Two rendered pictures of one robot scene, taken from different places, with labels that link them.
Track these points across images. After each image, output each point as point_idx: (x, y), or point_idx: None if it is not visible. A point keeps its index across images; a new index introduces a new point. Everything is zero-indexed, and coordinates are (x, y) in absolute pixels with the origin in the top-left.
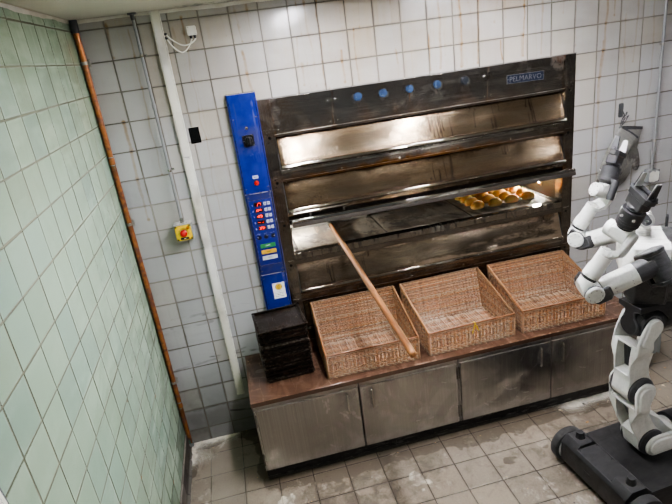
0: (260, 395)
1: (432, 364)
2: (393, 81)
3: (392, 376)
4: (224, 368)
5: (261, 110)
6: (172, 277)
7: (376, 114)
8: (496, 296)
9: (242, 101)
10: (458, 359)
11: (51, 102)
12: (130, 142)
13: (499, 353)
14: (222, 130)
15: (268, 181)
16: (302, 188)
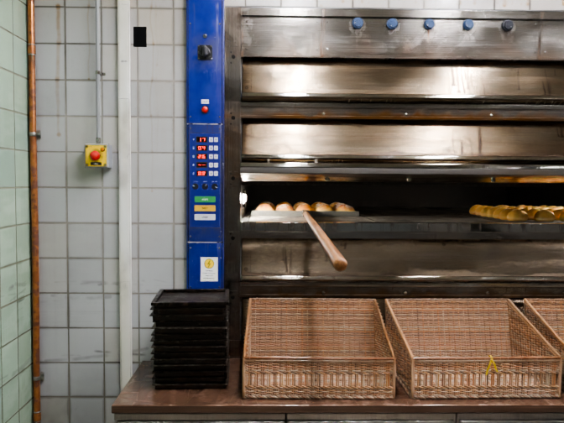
0: (133, 399)
1: (412, 410)
2: (408, 10)
3: (343, 415)
4: (111, 374)
5: (229, 19)
6: (70, 220)
7: (380, 50)
8: (534, 336)
9: (206, 2)
10: (457, 413)
11: None
12: (60, 32)
13: (530, 420)
14: (175, 36)
15: (221, 111)
16: (266, 132)
